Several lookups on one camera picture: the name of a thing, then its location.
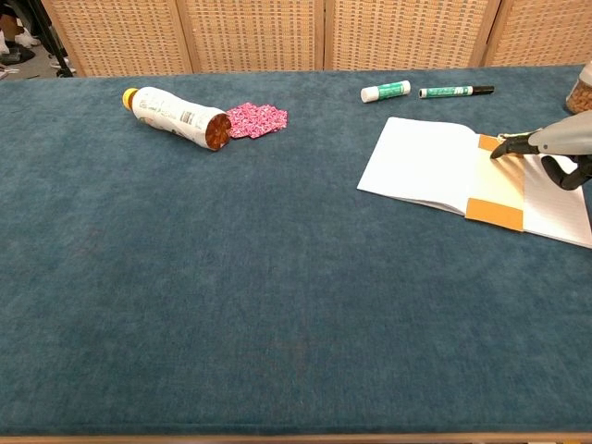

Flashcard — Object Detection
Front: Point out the black tripod stand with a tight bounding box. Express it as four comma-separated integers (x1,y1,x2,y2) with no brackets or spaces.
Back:
25,0,76,79

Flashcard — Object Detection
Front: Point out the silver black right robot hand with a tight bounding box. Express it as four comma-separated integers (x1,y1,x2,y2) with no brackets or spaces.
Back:
488,112,592,191

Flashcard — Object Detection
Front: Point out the green black marker pen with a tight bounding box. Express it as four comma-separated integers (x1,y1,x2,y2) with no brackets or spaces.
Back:
418,84,496,100

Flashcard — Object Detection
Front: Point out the black shoe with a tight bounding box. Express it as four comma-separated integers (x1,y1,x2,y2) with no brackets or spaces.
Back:
0,45,36,66

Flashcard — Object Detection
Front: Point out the green white glue stick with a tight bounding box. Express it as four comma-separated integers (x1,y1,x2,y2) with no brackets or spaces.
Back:
360,80,413,104

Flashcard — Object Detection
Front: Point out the wicker folding screen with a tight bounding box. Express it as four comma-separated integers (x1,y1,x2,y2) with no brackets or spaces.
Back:
40,0,592,78

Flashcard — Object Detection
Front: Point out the white paper notebook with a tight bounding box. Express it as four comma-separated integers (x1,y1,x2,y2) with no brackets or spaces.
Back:
356,117,592,250

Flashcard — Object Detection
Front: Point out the blue fabric table mat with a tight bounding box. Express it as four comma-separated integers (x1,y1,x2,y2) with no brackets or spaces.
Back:
0,64,592,438

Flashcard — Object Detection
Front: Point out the clear jar white lid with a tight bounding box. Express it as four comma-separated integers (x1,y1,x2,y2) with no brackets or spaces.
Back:
564,62,592,116

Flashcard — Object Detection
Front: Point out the tan cardboard strip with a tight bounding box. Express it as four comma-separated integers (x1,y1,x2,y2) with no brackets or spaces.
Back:
464,132,528,232

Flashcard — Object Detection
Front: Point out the pink patterned folded cloth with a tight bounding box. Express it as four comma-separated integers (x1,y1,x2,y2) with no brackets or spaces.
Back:
225,102,289,140

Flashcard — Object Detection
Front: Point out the white labelled tea bottle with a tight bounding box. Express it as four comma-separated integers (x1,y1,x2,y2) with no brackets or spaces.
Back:
121,86,233,153

